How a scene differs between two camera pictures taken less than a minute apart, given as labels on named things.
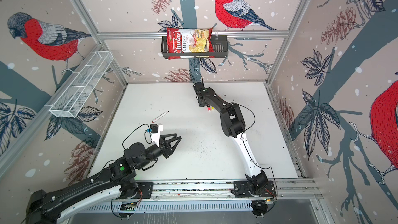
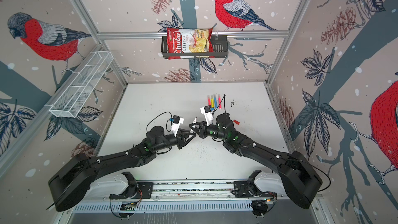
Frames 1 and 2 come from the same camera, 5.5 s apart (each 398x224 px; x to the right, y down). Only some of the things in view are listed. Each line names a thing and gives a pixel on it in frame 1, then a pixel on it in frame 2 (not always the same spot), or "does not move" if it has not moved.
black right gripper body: x=200 y=105 → x=213 y=131
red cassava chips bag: x=189 y=40 does not move
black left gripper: x=165 y=146 → x=180 y=138
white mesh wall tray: x=72 y=96 does not move
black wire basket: x=220 y=49 does not move
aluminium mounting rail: x=223 y=191 does not move
